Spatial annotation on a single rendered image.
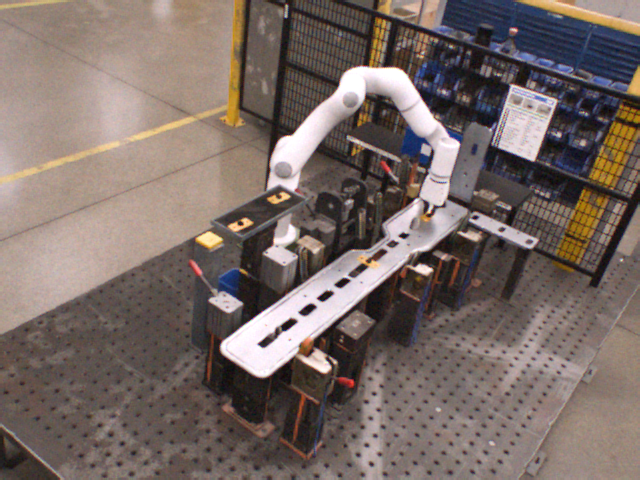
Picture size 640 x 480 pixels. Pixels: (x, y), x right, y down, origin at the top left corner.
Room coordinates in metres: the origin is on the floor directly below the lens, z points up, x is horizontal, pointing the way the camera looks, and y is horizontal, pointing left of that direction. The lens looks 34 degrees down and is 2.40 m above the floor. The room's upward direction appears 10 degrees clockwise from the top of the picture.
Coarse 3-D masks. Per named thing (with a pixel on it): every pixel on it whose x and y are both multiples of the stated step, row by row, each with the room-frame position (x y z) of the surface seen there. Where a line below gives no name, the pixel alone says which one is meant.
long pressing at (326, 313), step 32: (384, 224) 2.30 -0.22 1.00; (448, 224) 2.40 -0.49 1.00; (352, 256) 2.04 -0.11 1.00; (384, 256) 2.08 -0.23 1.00; (320, 288) 1.82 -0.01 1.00; (352, 288) 1.85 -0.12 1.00; (256, 320) 1.60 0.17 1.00; (320, 320) 1.66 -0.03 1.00; (224, 352) 1.44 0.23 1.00; (256, 352) 1.46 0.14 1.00; (288, 352) 1.49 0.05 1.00
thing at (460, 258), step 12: (456, 240) 2.27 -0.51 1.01; (468, 240) 2.25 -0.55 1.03; (480, 240) 2.27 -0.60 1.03; (456, 252) 2.27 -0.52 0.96; (468, 252) 2.25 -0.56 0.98; (456, 264) 2.26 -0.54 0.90; (468, 264) 2.24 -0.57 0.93; (456, 276) 2.26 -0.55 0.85; (468, 276) 2.26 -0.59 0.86; (444, 288) 2.27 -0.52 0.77; (456, 288) 2.25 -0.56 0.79; (444, 300) 2.26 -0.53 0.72; (456, 300) 2.24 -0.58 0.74
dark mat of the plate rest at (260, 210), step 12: (276, 192) 2.13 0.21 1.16; (288, 192) 2.15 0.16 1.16; (252, 204) 2.02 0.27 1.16; (264, 204) 2.03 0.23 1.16; (276, 204) 2.05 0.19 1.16; (288, 204) 2.06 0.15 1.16; (228, 216) 1.91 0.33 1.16; (240, 216) 1.93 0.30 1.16; (252, 216) 1.94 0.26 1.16; (264, 216) 1.96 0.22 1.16; (228, 228) 1.84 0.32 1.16; (252, 228) 1.87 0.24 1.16
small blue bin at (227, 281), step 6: (234, 270) 2.12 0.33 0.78; (222, 276) 2.06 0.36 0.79; (228, 276) 2.09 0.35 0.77; (234, 276) 2.12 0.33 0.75; (222, 282) 2.02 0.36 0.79; (228, 282) 2.09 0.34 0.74; (234, 282) 2.12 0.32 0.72; (222, 288) 2.03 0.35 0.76; (228, 288) 2.01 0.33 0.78; (234, 288) 2.11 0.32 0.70; (228, 294) 2.01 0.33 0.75; (234, 294) 2.00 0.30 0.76
